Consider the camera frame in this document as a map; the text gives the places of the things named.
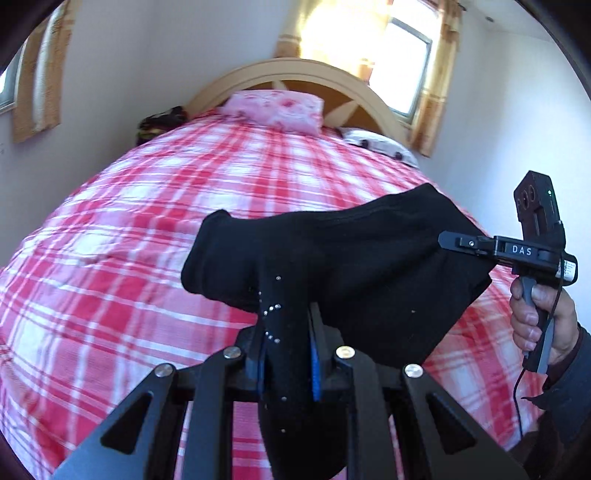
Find beige wooden headboard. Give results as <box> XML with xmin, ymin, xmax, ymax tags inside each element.
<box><xmin>187</xmin><ymin>58</ymin><xmax>409</xmax><ymax>148</ymax></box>

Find dark cloth pile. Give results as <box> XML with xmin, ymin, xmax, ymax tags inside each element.
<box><xmin>137</xmin><ymin>106</ymin><xmax>188</xmax><ymax>147</ymax></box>

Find yellow patterned curtain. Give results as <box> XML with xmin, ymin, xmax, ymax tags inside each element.
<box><xmin>409</xmin><ymin>0</ymin><xmax>463</xmax><ymax>158</ymax></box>
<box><xmin>11</xmin><ymin>0</ymin><xmax>78</xmax><ymax>145</ymax></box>
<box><xmin>276</xmin><ymin>0</ymin><xmax>392</xmax><ymax>85</ymax></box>

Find person's right forearm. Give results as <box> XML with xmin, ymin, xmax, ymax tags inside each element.
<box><xmin>521</xmin><ymin>323</ymin><xmax>591</xmax><ymax>462</ymax></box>

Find person's dark trousers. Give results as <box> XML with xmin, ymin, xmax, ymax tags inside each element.
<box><xmin>508</xmin><ymin>411</ymin><xmax>591</xmax><ymax>480</ymax></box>

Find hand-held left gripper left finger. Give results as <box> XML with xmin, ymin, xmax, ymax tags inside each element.
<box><xmin>52</xmin><ymin>323</ymin><xmax>269</xmax><ymax>480</ymax></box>

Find black pants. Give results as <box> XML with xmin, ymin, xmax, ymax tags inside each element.
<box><xmin>180</xmin><ymin>183</ymin><xmax>491</xmax><ymax>480</ymax></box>

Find white patterned pillow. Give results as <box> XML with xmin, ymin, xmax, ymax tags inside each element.
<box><xmin>341</xmin><ymin>127</ymin><xmax>421</xmax><ymax>168</ymax></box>

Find person's right hand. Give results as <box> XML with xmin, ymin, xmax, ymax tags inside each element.
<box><xmin>509</xmin><ymin>277</ymin><xmax>581</xmax><ymax>368</ymax></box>

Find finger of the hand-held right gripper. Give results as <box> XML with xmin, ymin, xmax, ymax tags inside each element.
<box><xmin>438</xmin><ymin>231</ymin><xmax>497</xmax><ymax>260</ymax></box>

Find pink floral pillow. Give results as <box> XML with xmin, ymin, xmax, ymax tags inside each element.
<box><xmin>219</xmin><ymin>90</ymin><xmax>324</xmax><ymax>135</ymax></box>

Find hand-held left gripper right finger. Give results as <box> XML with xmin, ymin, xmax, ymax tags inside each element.
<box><xmin>307</xmin><ymin>302</ymin><xmax>530</xmax><ymax>480</ymax></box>

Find small side window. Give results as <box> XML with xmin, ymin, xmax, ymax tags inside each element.
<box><xmin>0</xmin><ymin>44</ymin><xmax>26</xmax><ymax>114</ymax></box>

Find red plaid bed blanket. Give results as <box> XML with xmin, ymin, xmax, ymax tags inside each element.
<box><xmin>0</xmin><ymin>108</ymin><xmax>555</xmax><ymax>480</ymax></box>

